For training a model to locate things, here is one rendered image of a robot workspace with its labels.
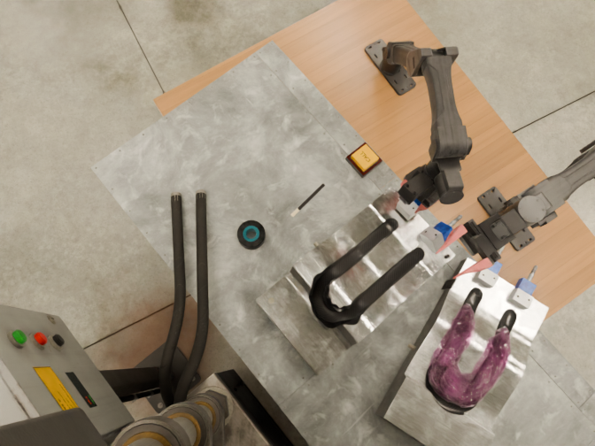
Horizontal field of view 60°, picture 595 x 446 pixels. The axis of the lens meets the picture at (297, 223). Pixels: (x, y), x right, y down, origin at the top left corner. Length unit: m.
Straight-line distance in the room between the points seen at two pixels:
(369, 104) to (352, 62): 0.16
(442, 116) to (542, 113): 1.65
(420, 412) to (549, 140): 1.76
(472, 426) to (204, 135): 1.10
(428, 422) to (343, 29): 1.22
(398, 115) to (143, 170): 0.80
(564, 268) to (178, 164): 1.19
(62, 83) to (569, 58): 2.53
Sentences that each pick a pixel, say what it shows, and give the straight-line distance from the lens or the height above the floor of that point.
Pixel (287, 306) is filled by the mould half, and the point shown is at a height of 0.86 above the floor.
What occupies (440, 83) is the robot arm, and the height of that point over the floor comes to 1.21.
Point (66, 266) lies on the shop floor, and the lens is 2.48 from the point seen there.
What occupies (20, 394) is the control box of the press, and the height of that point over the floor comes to 1.47.
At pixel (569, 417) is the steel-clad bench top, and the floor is 0.80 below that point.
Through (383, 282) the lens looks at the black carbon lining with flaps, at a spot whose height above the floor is 0.88.
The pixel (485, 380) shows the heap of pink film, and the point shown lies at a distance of 1.48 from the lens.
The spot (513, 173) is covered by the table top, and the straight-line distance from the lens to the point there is 1.74.
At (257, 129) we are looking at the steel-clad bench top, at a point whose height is 0.80.
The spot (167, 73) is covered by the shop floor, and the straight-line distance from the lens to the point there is 2.69.
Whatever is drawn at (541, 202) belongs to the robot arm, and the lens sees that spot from 1.15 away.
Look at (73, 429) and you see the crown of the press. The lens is 0.45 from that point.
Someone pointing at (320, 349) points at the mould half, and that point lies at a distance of 1.42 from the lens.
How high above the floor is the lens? 2.27
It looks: 75 degrees down
